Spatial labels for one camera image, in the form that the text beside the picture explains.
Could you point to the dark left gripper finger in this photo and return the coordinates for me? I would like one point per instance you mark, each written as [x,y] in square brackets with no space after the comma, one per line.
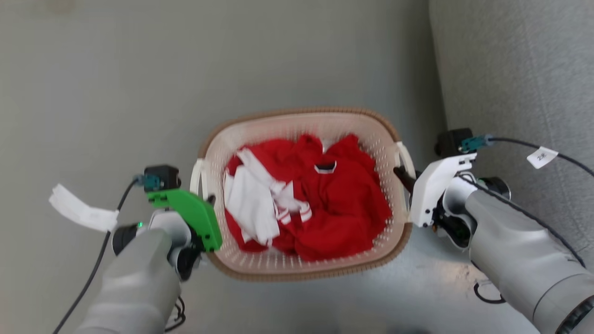
[211,200]

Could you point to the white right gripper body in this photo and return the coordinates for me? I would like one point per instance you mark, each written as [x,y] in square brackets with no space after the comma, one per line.
[429,190]

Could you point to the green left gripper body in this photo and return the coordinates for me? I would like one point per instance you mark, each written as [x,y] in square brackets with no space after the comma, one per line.
[199,218]

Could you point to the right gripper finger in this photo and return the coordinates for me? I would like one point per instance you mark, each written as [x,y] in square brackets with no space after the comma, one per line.
[404,178]

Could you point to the beige plastic laundry basket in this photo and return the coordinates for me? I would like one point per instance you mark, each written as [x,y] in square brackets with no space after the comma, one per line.
[301,123]

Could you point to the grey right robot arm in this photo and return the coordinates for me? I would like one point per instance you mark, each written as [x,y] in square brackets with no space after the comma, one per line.
[519,250]

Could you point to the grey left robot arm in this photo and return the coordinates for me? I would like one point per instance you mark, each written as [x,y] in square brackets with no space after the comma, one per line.
[134,287]

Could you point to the white garment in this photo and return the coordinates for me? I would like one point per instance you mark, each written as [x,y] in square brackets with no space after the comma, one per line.
[248,199]

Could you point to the red garment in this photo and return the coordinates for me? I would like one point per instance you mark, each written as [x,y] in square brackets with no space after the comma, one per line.
[343,204]

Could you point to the grey fabric sofa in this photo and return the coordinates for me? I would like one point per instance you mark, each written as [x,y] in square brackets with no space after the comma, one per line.
[510,69]

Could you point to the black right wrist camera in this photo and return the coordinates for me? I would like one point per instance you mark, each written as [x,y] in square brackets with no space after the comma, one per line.
[450,141]

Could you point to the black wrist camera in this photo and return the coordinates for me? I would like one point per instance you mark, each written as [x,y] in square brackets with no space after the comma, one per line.
[162,176]
[450,141]

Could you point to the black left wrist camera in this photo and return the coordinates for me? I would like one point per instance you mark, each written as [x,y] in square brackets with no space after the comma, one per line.
[162,176]

